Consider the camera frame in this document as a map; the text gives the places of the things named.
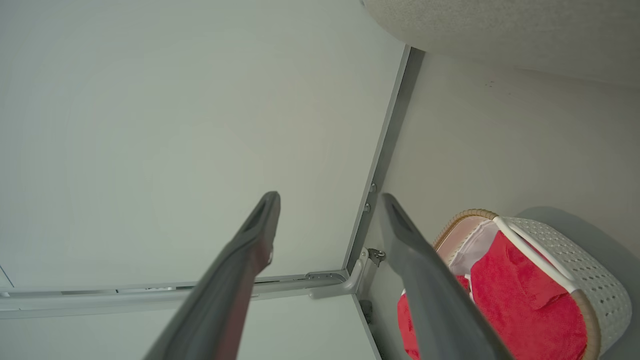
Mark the white fabric basket liner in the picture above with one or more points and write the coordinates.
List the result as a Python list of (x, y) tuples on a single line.
[(475, 245)]

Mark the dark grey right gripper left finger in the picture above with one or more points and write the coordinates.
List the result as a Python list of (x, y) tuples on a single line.
[(225, 290)]

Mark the white woven laundry basket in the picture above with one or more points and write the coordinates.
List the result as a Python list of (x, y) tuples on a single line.
[(595, 280)]

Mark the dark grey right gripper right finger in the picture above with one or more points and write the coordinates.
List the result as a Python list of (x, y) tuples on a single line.
[(435, 300)]

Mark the red and white garment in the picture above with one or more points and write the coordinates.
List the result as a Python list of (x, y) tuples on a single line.
[(520, 305)]

